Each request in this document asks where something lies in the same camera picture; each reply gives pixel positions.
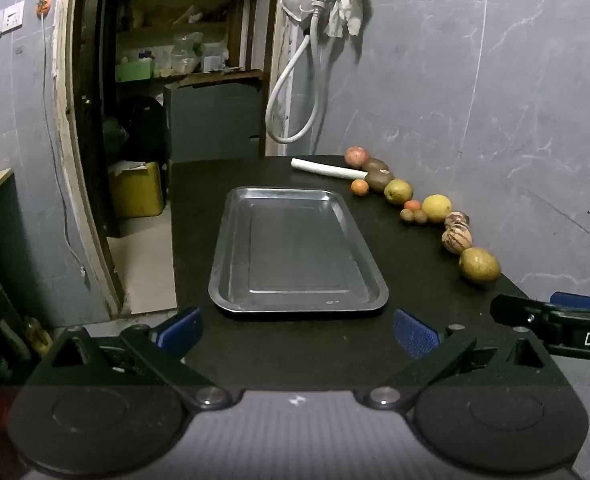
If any yellow lemon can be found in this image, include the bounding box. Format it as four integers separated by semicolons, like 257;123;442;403
421;194;453;224

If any wooden door frame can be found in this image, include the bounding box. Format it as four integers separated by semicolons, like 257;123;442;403
54;0;126;319

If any metal tray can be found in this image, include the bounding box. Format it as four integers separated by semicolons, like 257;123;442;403
208;186;390;315

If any brown kiwi with sticker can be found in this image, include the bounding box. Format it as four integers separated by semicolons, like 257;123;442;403
364;170;395;194

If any red apple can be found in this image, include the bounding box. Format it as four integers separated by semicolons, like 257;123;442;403
344;146;371;169

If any wooden shelf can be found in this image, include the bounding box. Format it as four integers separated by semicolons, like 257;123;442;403
115;0;264;86

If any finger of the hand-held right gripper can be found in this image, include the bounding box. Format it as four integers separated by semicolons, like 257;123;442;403
549;291;590;313
490;294;558;333

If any green box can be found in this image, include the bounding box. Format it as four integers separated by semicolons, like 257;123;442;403
115;62;155;83

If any small yellow-green fruit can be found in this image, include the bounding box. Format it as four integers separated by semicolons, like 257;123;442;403
384;179;414;206

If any white hose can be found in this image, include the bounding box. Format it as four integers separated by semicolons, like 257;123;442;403
265;0;337;144

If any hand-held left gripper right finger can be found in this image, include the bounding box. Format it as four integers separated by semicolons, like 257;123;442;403
356;308;568;411

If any white tube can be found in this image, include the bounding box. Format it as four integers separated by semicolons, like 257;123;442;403
291;158;369;181

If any grey rag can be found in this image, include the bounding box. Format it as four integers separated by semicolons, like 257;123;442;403
315;0;371;39

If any yellow container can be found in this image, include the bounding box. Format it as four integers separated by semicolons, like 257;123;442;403
108;160;165;219

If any large yellow-green fruit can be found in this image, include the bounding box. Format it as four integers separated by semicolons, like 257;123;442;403
458;247;502;286

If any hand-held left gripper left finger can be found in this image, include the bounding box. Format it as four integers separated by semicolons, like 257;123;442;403
35;306;233;411

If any white cable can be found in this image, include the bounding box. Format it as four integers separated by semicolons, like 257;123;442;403
41;14;86;281

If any grey cabinet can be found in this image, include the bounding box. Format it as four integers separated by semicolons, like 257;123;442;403
164;80;264;163

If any white wall switch panel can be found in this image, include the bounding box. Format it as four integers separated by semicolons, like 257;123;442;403
0;1;26;41

